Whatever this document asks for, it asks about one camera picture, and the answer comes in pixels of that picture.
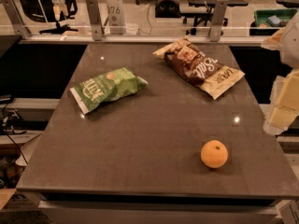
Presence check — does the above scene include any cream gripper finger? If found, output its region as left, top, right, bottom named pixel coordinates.
left=263, top=69, right=299, bottom=135

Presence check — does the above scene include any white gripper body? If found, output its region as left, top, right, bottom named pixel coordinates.
left=261, top=12, right=299, bottom=68

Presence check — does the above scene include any brown chip bag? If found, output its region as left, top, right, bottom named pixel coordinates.
left=153, top=37, right=245, bottom=100

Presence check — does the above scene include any green chip bag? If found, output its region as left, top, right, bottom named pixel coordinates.
left=70, top=67, right=148, bottom=114

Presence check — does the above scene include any green storage bin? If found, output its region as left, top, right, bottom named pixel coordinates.
left=249, top=8, right=297, bottom=35

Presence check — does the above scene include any orange fruit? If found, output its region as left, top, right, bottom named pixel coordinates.
left=200, top=140, right=228, bottom=169

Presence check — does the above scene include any black background desk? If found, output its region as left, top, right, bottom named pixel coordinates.
left=182, top=0, right=249, bottom=35

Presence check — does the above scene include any black box with lenses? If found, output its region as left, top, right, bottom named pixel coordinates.
left=155, top=0, right=180, bottom=18

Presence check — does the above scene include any right metal rail bracket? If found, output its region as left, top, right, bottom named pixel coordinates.
left=209, top=0, right=228, bottom=42

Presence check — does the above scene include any metal rail bracket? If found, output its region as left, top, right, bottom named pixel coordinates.
left=209, top=0, right=228, bottom=42
left=0, top=0, right=32, bottom=39
left=86, top=0, right=104, bottom=41

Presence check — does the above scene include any white numbered post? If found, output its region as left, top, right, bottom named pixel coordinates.
left=106, top=0, right=126, bottom=35

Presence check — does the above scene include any middle metal rail bracket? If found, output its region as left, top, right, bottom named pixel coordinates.
left=86, top=0, right=104, bottom=41

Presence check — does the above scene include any left metal rail bracket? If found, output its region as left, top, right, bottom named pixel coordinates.
left=0, top=0, right=32, bottom=39

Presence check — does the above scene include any black cable at left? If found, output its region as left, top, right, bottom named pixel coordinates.
left=0, top=103, right=29, bottom=165

